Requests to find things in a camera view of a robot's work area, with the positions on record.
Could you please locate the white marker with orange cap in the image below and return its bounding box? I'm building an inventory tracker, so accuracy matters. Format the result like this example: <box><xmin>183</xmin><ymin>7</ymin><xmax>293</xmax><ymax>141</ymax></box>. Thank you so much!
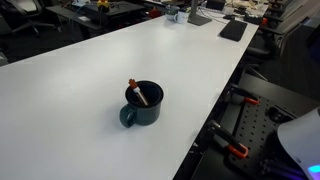
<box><xmin>128</xmin><ymin>78</ymin><xmax>150</xmax><ymax>107</ymax></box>

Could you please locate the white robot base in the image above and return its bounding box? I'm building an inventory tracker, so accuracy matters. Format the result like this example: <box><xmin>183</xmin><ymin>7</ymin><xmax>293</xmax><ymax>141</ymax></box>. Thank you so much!
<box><xmin>276</xmin><ymin>106</ymin><xmax>320</xmax><ymax>180</ymax></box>

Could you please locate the dark green enamel mug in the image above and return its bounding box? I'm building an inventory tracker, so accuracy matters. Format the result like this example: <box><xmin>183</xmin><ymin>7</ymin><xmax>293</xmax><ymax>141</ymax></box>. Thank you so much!
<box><xmin>118</xmin><ymin>79</ymin><xmax>165</xmax><ymax>129</ymax></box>

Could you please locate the white mug with logo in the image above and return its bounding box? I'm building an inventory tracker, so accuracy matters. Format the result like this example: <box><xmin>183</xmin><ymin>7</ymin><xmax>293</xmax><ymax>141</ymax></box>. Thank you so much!
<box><xmin>173</xmin><ymin>10</ymin><xmax>190</xmax><ymax>25</ymax></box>

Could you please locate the red object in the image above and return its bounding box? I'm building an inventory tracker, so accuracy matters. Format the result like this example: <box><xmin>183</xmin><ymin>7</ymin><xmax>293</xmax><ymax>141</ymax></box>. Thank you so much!
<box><xmin>147</xmin><ymin>7</ymin><xmax>163</xmax><ymax>20</ymax></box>

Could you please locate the gray monitor stand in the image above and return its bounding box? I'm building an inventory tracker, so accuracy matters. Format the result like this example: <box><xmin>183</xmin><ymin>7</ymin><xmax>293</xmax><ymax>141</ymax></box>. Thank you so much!
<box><xmin>187</xmin><ymin>0</ymin><xmax>213</xmax><ymax>27</ymax></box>

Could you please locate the black keyboard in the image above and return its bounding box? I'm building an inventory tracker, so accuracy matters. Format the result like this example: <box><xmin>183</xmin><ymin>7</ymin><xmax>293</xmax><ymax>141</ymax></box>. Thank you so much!
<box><xmin>218</xmin><ymin>19</ymin><xmax>249</xmax><ymax>43</ymax></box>

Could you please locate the black perforated mounting board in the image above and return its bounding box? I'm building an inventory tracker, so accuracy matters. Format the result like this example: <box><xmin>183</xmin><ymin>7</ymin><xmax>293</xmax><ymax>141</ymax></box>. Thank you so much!
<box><xmin>191</xmin><ymin>94</ymin><xmax>313</xmax><ymax>180</ymax></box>

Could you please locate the yellow and red toy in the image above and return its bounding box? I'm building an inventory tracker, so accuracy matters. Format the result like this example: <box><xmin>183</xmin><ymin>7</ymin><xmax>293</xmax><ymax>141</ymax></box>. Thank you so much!
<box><xmin>96</xmin><ymin>0</ymin><xmax>111</xmax><ymax>14</ymax></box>

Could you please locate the office chair with gray back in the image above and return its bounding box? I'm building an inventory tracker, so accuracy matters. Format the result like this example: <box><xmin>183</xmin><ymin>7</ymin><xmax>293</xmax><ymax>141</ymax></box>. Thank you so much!
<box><xmin>0</xmin><ymin>0</ymin><xmax>56</xmax><ymax>36</ymax></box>

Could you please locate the black clamp with orange handle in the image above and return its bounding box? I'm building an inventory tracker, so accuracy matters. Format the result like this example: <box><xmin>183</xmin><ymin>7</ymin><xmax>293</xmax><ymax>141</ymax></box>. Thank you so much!
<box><xmin>223</xmin><ymin>84</ymin><xmax>261</xmax><ymax>107</ymax></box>
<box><xmin>206</xmin><ymin>120</ymin><xmax>250</xmax><ymax>160</ymax></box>

